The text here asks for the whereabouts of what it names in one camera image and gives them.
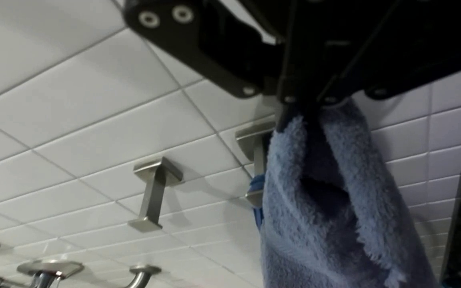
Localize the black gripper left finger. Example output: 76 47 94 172
121 0 278 100

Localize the chrome shower valve knob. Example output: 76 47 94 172
17 260 85 288

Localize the blue plastic bag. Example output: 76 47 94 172
246 175 264 226

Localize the steel left wall hook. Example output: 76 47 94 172
128 157 182 232

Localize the steel wall hook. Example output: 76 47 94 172
233 119 278 207
128 157 182 232

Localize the steel right wall hook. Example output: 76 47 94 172
233 119 278 207

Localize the blue terry towel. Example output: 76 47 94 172
259 101 438 288

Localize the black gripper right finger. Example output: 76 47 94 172
278 0 461 104

